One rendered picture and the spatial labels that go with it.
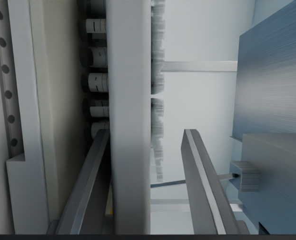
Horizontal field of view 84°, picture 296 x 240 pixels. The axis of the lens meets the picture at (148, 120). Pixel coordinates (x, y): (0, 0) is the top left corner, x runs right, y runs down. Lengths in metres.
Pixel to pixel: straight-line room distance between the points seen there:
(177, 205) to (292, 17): 1.15
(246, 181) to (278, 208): 0.04
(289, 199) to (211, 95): 3.57
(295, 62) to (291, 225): 0.37
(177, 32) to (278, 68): 3.12
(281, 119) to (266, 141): 0.29
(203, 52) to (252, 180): 3.48
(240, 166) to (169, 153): 3.71
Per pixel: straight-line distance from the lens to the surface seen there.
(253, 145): 0.26
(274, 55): 0.58
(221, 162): 4.39
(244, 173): 0.24
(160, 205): 1.30
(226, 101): 3.91
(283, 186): 0.23
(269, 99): 0.57
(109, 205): 0.19
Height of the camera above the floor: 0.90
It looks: level
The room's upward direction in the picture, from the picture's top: 90 degrees clockwise
